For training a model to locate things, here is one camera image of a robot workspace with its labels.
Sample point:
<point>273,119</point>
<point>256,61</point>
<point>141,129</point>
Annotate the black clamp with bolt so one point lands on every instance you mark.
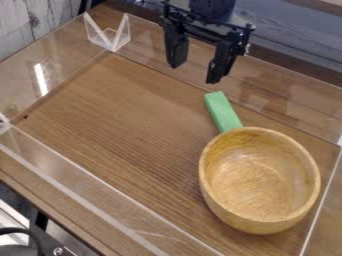
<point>50,246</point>

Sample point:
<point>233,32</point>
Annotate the clear acrylic barrier walls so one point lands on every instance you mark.
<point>104,127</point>

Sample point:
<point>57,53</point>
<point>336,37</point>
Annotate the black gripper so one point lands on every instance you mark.
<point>212,21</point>

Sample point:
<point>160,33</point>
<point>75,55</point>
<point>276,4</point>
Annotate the green rectangular block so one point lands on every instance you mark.
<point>222,112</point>

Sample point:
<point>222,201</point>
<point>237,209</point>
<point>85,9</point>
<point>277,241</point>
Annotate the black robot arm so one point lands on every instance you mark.
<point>212,22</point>

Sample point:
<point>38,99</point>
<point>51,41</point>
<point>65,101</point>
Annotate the light brown wooden bowl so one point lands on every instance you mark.
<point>260,180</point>

